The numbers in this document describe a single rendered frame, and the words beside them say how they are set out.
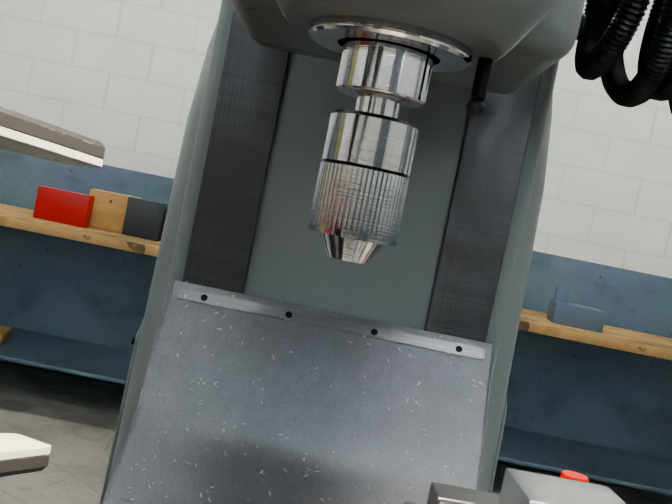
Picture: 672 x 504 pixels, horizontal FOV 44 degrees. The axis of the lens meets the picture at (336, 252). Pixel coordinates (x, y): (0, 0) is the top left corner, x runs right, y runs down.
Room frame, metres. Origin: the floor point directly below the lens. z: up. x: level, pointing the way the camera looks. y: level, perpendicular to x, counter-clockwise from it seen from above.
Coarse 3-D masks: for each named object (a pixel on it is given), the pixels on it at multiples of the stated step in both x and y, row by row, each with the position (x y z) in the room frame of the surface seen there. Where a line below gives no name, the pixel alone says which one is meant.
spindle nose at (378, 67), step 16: (352, 48) 0.42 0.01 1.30; (368, 48) 0.41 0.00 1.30; (384, 48) 0.41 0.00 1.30; (400, 48) 0.41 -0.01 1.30; (416, 48) 0.42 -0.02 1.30; (352, 64) 0.42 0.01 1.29; (368, 64) 0.41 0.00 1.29; (384, 64) 0.41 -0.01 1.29; (400, 64) 0.41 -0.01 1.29; (416, 64) 0.42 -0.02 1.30; (432, 64) 0.43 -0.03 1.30; (336, 80) 0.43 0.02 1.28; (352, 80) 0.42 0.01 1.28; (368, 80) 0.41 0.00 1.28; (384, 80) 0.41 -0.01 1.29; (400, 80) 0.41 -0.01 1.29; (416, 80) 0.42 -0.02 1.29; (352, 96) 0.45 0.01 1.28; (400, 96) 0.42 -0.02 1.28; (416, 96) 0.42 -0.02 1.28
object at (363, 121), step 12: (336, 120) 0.42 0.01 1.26; (348, 120) 0.42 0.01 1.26; (360, 120) 0.41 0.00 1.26; (372, 120) 0.41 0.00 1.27; (384, 120) 0.41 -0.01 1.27; (396, 120) 0.42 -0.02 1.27; (372, 132) 0.41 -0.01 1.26; (384, 132) 0.41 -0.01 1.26; (396, 132) 0.42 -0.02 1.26; (408, 132) 0.42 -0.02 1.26
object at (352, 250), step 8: (320, 232) 0.43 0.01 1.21; (328, 240) 0.43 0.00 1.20; (336, 240) 0.42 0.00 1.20; (344, 240) 0.42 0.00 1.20; (352, 240) 0.42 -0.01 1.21; (328, 248) 0.43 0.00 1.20; (336, 248) 0.42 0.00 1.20; (344, 248) 0.42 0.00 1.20; (352, 248) 0.42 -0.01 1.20; (360, 248) 0.42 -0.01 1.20; (368, 248) 0.42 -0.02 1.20; (376, 248) 0.43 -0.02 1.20; (328, 256) 0.43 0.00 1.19; (336, 256) 0.43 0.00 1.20; (344, 256) 0.42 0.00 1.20; (352, 256) 0.42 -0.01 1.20; (360, 256) 0.42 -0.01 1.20; (368, 256) 0.43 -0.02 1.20
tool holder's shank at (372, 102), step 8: (360, 96) 0.43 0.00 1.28; (368, 96) 0.43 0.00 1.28; (376, 96) 0.43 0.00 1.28; (384, 96) 0.42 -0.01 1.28; (392, 96) 0.42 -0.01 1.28; (360, 104) 0.43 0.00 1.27; (368, 104) 0.43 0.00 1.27; (376, 104) 0.42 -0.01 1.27; (384, 104) 0.43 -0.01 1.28; (392, 104) 0.43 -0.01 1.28; (400, 104) 0.44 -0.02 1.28; (408, 104) 0.43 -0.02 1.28; (376, 112) 0.42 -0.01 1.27; (384, 112) 0.43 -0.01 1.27; (392, 112) 0.43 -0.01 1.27
